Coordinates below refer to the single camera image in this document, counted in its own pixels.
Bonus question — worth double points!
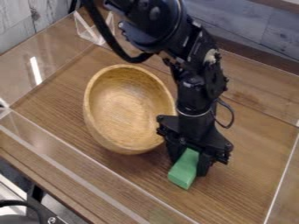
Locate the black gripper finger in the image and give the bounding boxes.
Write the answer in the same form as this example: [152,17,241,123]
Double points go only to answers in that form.
[196,153,212,177]
[166,138,186,163]

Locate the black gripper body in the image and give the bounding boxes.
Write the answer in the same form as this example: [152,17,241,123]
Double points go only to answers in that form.
[156,115,234,165]

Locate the green rectangular stick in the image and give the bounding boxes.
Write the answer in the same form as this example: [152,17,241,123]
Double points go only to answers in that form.
[167,148,199,190]

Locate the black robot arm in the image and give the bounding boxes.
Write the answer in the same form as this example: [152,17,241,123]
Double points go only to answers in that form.
[82,0,234,177]

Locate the wooden bowl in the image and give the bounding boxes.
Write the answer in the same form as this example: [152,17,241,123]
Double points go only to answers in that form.
[83,64,175,155]

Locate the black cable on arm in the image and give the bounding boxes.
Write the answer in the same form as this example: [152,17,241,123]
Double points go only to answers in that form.
[211,97,236,130]

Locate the clear acrylic tray wall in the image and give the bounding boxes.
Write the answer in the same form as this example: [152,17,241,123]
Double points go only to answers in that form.
[0,108,200,224]

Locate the black table frame bracket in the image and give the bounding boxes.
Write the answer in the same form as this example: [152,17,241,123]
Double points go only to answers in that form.
[27,185,70,224]

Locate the clear acrylic corner bracket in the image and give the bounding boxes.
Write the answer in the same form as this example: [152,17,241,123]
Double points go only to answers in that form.
[74,11,116,46]

